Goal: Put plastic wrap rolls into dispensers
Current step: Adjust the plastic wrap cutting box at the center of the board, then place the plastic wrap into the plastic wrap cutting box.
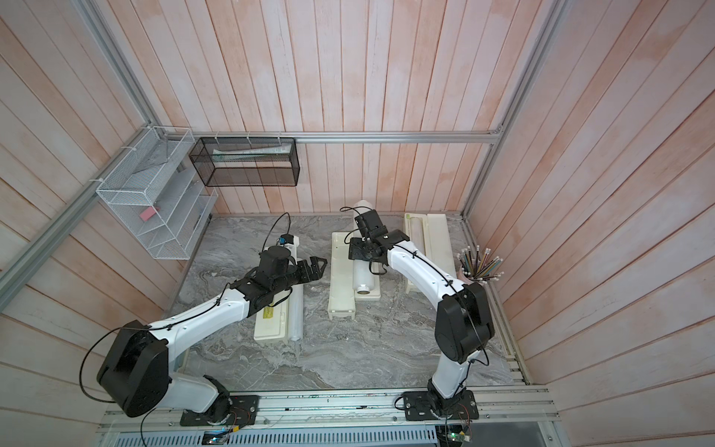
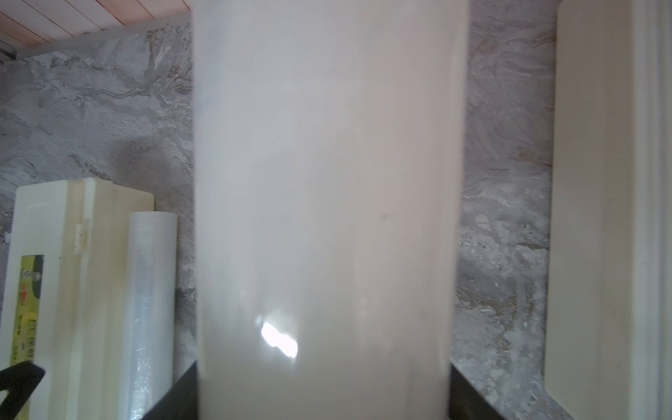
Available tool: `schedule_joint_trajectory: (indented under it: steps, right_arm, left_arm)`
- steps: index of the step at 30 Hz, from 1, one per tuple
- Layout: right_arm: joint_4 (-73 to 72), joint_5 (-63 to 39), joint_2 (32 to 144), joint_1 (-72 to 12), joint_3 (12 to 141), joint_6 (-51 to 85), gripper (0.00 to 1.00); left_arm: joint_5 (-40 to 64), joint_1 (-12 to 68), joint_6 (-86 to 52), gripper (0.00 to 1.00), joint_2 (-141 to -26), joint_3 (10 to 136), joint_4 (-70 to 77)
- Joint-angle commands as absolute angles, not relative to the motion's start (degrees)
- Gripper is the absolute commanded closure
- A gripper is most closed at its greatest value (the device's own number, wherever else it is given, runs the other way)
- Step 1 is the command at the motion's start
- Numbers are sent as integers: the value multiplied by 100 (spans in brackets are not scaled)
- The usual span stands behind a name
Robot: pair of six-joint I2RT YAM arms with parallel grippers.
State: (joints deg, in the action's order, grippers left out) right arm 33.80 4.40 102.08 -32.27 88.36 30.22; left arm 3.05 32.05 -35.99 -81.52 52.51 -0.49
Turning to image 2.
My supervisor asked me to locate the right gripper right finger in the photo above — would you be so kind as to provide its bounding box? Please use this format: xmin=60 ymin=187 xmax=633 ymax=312
xmin=448 ymin=364 xmax=504 ymax=420

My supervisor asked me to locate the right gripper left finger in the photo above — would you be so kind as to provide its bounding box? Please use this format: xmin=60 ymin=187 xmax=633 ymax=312
xmin=143 ymin=362 xmax=199 ymax=420

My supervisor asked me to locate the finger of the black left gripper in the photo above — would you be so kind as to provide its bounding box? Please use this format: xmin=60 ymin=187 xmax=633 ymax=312
xmin=1 ymin=360 xmax=46 ymax=420

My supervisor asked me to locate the cream dispenser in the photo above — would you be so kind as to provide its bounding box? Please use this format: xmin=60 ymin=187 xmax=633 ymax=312
xmin=1 ymin=178 xmax=155 ymax=419
xmin=544 ymin=1 xmax=671 ymax=419

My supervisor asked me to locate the plastic wrap roll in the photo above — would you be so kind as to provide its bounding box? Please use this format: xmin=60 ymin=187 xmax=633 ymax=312
xmin=192 ymin=1 xmax=470 ymax=419
xmin=117 ymin=211 xmax=178 ymax=419

